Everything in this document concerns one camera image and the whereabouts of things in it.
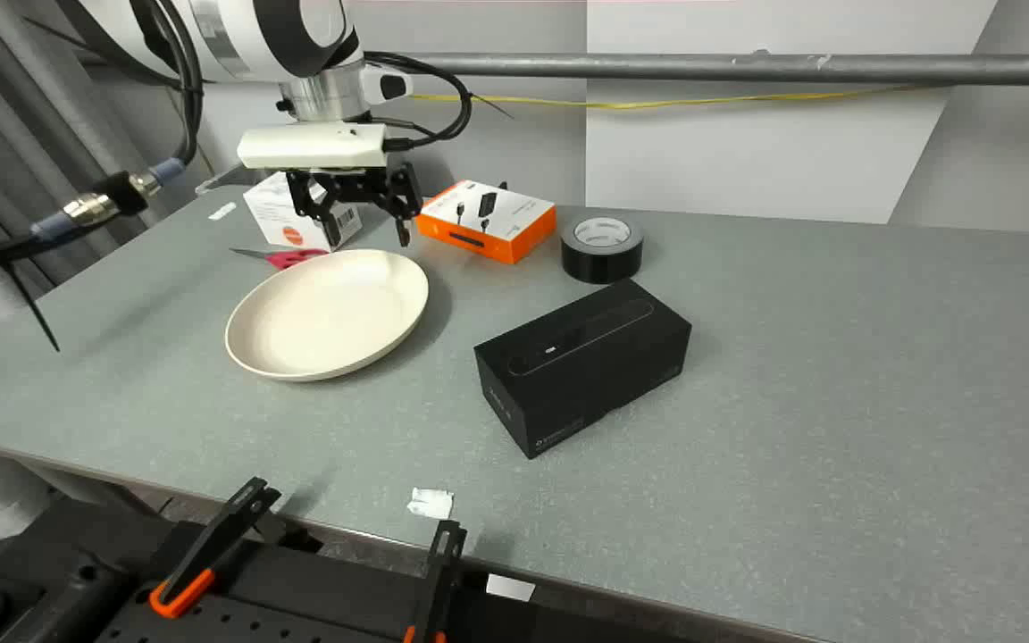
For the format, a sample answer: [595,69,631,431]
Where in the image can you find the grey metal rail pipe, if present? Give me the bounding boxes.
[381,49,1029,89]

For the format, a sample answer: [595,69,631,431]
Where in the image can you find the slim black orange spring clamp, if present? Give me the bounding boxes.
[401,518,471,643]

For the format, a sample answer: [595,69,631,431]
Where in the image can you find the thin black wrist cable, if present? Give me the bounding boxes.
[362,45,476,150]

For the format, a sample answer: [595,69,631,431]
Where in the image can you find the white cardboard box orange dot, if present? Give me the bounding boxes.
[239,173,364,253]

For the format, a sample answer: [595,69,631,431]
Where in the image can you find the black masking tape roll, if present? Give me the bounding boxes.
[558,216,645,285]

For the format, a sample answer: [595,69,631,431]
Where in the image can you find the white label sticker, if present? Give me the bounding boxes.
[483,572,538,607]

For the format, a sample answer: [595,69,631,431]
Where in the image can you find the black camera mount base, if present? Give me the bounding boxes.
[0,493,786,643]

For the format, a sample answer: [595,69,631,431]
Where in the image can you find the white round plate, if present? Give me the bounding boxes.
[220,247,434,385]

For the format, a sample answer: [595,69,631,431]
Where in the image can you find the black zip tie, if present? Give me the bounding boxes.
[2,262,69,357]

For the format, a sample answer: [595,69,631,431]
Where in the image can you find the large black orange spring clamp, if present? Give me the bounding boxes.
[147,474,285,627]

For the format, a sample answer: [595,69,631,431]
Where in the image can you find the orange and white flat box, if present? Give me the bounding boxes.
[414,180,562,267]

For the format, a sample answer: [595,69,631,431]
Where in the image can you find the black rectangular box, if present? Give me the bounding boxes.
[471,280,698,461]

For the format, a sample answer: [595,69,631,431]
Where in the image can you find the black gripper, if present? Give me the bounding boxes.
[281,166,420,253]

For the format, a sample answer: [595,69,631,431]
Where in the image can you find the small crumpled white tape piece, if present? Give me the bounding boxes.
[402,482,456,524]

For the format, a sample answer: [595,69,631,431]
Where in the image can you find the yellow cable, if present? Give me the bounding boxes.
[409,81,935,122]

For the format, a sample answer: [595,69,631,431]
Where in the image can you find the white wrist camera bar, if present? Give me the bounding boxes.
[237,122,393,175]

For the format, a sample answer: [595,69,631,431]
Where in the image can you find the white wall panel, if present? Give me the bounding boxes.
[583,0,999,230]

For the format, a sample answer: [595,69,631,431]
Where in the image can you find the red handled scissors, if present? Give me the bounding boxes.
[228,243,330,273]

